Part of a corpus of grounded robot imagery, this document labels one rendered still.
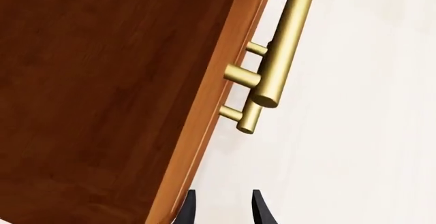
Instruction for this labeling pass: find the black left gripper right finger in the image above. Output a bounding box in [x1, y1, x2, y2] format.
[251, 189, 279, 224]

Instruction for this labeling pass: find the large brass drawer handle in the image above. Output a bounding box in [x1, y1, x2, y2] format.
[223, 0, 317, 109]

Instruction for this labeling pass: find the wooden cabinet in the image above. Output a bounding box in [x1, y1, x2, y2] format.
[0, 0, 266, 224]

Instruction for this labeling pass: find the wooden drawer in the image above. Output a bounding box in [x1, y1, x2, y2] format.
[217, 0, 270, 108]

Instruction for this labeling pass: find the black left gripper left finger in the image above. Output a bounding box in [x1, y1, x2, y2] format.
[174, 189, 198, 224]

